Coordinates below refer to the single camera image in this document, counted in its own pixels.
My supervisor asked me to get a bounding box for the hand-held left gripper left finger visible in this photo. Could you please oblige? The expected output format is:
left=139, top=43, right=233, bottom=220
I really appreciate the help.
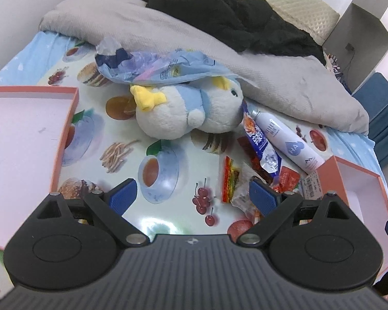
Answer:
left=29, top=178, right=150, bottom=247

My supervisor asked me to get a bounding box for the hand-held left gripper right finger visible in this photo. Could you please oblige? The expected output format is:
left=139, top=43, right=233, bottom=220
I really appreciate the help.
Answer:
left=239, top=178, right=357, bottom=246

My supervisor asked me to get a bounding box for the clear plastic snack packet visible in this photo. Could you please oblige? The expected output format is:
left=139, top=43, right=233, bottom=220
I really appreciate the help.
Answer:
left=230, top=163, right=266, bottom=225

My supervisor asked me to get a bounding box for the red snack packet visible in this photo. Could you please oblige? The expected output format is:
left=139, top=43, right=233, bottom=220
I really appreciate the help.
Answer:
left=272, top=166, right=301, bottom=194

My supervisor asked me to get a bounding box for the orange striped snack packet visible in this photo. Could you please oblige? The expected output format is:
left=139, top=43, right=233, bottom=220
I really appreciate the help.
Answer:
left=220, top=156, right=243, bottom=205

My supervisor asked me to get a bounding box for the white label snack packet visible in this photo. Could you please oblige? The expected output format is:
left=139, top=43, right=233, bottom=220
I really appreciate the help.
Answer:
left=298, top=172, right=323, bottom=198

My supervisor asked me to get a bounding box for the blue snack packet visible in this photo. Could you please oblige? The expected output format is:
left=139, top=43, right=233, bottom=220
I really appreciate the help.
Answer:
left=241, top=100, right=283, bottom=179

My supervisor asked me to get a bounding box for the pink cardboard box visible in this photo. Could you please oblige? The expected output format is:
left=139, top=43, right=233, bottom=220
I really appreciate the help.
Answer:
left=317, top=155, right=388, bottom=267

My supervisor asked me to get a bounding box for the fruit print mat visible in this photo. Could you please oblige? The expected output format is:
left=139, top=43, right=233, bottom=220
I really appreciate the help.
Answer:
left=45, top=37, right=343, bottom=237

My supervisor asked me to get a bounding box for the white spray bottle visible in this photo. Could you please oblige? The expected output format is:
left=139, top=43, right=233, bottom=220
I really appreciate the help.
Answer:
left=250, top=109, right=326, bottom=176

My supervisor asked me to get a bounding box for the blue white plush penguin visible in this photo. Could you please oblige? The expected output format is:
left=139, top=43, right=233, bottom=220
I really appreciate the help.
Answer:
left=129, top=76, right=245, bottom=140

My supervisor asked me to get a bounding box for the grey blanket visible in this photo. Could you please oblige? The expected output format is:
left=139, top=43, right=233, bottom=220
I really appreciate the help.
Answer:
left=39, top=0, right=370, bottom=134

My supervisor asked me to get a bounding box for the pink box lid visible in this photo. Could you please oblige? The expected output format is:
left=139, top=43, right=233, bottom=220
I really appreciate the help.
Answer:
left=0, top=86, right=81, bottom=252

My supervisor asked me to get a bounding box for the blue plastic bag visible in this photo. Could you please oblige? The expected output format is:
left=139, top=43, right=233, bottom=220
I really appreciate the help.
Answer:
left=95, top=36, right=240, bottom=86

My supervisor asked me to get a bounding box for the nightstand clutter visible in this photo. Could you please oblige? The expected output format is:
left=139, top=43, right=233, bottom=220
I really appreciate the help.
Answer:
left=325, top=53, right=347, bottom=82

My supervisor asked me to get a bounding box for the blue chair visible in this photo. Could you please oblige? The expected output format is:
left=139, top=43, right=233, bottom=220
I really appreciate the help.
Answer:
left=352, top=73, right=388, bottom=111

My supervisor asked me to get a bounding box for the black clothing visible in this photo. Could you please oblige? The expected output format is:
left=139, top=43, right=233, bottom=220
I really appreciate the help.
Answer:
left=139, top=0, right=327, bottom=67

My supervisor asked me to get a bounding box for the cream quilted pillow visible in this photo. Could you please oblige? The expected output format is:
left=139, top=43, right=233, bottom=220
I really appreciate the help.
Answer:
left=228, top=0, right=341, bottom=44

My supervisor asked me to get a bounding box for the white cabinet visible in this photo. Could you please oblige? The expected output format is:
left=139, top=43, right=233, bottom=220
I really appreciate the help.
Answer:
left=322, top=0, right=388, bottom=94

